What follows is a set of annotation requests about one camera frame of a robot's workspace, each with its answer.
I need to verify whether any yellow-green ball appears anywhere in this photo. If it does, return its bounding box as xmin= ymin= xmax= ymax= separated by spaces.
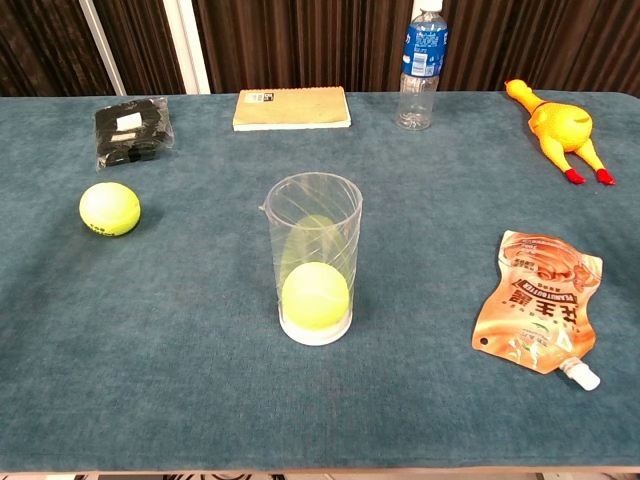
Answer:
xmin=78 ymin=181 xmax=142 ymax=238

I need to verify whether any thin grey frame post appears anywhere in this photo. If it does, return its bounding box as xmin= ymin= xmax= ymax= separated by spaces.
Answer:
xmin=78 ymin=0 xmax=128 ymax=97

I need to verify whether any clear plastic measuring cup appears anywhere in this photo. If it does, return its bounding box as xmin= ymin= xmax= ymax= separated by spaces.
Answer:
xmin=258 ymin=171 xmax=364 ymax=347

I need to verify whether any wide white frame post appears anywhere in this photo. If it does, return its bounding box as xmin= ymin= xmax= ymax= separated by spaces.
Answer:
xmin=162 ymin=0 xmax=212 ymax=95

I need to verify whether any orange spout pouch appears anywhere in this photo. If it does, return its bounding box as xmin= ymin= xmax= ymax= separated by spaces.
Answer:
xmin=471 ymin=229 xmax=604 ymax=392

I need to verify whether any brown spiral notebook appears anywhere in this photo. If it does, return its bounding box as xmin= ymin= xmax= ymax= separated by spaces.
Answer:
xmin=231 ymin=85 xmax=353 ymax=133

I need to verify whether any yellow rubber chicken toy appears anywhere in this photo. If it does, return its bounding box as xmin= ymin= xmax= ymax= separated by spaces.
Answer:
xmin=503 ymin=78 xmax=617 ymax=187

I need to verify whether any teal tablecloth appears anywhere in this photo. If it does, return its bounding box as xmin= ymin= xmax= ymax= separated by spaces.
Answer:
xmin=0 ymin=89 xmax=640 ymax=474

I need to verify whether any black item in plastic bag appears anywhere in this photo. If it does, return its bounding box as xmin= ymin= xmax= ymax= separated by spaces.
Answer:
xmin=93 ymin=96 xmax=176 ymax=172

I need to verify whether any dark brown curtain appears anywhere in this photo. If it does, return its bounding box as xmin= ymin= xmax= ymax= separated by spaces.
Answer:
xmin=0 ymin=0 xmax=640 ymax=99

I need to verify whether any clear water bottle blue label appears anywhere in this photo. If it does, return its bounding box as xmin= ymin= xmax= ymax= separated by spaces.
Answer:
xmin=395 ymin=0 xmax=450 ymax=132

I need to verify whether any plain yellow tennis ball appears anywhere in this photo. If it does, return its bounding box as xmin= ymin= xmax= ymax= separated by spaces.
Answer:
xmin=281 ymin=261 xmax=351 ymax=331

